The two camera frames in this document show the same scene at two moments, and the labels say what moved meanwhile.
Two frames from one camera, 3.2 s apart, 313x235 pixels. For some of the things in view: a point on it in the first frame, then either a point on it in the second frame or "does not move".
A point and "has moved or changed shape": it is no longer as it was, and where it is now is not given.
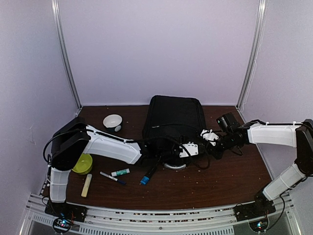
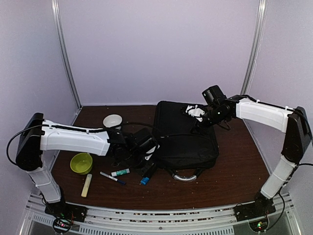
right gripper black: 218,155 → 197,124
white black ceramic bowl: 113,122 does not move
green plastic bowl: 83,164 does not move
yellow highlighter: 86,185 does not move
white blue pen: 112,177 does not move
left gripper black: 185,160 → 145,171
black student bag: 169,121 has moved or changed shape
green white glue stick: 120,172 does not move
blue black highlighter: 145,179 does not move
